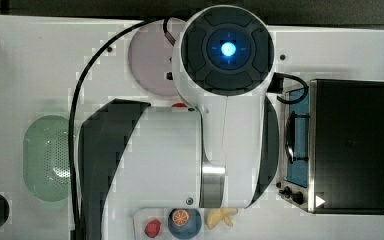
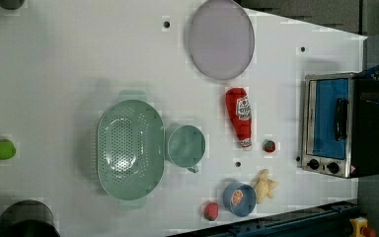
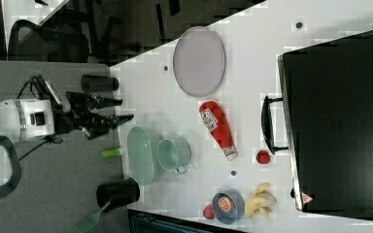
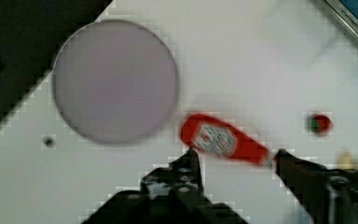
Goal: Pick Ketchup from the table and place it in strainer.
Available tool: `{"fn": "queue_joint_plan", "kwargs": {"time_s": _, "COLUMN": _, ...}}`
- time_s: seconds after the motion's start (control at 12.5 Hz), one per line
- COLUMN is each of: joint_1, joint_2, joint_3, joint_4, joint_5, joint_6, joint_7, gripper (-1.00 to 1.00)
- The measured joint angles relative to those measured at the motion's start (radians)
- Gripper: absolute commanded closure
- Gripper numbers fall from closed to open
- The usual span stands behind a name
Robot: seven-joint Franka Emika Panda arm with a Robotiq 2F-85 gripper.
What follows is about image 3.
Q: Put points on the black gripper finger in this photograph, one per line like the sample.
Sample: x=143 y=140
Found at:
x=106 y=123
x=104 y=102

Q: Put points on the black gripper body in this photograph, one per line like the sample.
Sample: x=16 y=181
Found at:
x=80 y=116

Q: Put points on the red plush ketchup bottle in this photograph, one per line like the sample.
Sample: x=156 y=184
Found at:
x=216 y=123

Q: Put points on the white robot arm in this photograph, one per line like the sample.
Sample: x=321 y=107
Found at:
x=32 y=119

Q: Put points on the green oval strainer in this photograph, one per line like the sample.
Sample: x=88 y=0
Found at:
x=142 y=145

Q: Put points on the black cylinder table clamp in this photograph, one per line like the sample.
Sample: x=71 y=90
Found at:
x=91 y=83

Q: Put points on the black utensil holder cup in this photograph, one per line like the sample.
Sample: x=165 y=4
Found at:
x=116 y=194

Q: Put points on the black office chair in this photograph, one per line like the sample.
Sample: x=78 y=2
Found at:
x=31 y=42

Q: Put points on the green spatula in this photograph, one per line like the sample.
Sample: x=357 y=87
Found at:
x=91 y=221

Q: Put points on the small red plush fruit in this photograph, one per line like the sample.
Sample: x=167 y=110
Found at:
x=208 y=212

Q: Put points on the blue bowl with orange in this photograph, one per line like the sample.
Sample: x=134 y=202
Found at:
x=228 y=206

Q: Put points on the red plush strawberry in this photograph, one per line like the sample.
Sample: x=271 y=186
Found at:
x=263 y=157

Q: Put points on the black toaster oven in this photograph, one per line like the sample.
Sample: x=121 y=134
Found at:
x=327 y=96

